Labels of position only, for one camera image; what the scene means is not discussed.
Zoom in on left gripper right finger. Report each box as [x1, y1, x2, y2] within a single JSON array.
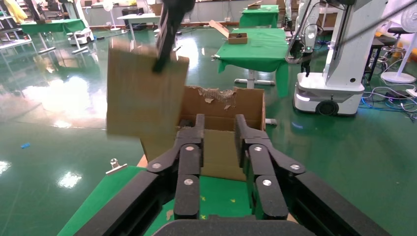
[[234, 114, 307, 221]]

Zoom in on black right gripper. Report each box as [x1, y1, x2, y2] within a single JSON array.
[[152, 0, 197, 73]]

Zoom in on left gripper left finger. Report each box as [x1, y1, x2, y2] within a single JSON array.
[[147, 114, 206, 220]]

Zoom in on long brown cardboard box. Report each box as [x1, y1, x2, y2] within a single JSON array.
[[106, 39, 190, 139]]

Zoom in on white robot base unit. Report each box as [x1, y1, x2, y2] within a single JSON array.
[[66, 28, 95, 46]]

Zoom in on small open cardboard box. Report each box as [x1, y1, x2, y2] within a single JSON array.
[[228, 32, 248, 45]]

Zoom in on large open cardboard carton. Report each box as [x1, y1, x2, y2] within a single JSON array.
[[139, 86, 267, 182]]

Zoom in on white office table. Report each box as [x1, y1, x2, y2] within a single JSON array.
[[117, 13, 161, 32]]

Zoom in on silver binder clip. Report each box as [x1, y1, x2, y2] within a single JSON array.
[[105, 158, 128, 177]]

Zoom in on green table cloth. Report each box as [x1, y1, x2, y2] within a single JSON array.
[[57, 165, 258, 236]]

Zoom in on green cloth covered table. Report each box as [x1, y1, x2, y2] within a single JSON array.
[[215, 28, 290, 98]]

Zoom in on distant green cloth table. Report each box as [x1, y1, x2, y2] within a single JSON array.
[[239, 4, 281, 29]]

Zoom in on long green cloth table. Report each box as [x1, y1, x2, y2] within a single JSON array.
[[20, 18, 88, 36]]

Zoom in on bystander white wheeled robot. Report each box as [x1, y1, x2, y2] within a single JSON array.
[[292, 0, 389, 117]]

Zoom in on yellow hanging garment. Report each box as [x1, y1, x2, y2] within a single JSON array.
[[3, 0, 29, 24]]

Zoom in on white floor fan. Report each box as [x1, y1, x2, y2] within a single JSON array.
[[380, 11, 417, 85]]

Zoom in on black round stool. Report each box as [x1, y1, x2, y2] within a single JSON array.
[[364, 27, 407, 82]]

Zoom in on slim white pedestal fan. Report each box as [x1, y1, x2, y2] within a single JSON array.
[[102, 0, 122, 32]]

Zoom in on blue floor cable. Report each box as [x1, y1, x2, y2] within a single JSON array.
[[360, 97, 417, 114]]

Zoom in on white floor cable bundle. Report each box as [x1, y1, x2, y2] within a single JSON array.
[[362, 86, 417, 123]]

